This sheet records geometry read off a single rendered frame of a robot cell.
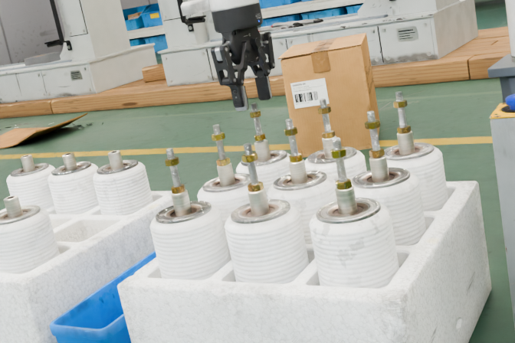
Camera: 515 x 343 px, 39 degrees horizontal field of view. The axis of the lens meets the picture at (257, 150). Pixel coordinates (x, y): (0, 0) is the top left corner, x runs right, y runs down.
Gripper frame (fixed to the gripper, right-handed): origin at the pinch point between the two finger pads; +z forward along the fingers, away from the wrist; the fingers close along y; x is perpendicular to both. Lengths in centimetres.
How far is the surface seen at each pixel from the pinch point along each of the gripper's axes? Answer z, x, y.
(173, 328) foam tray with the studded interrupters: 23.1, -2.5, -31.2
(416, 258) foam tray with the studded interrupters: 17.5, -31.3, -18.5
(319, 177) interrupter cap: 10.0, -15.2, -10.1
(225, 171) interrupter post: 8.1, -1.5, -12.6
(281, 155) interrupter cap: 10.1, -2.3, 1.4
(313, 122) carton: 25, 40, 85
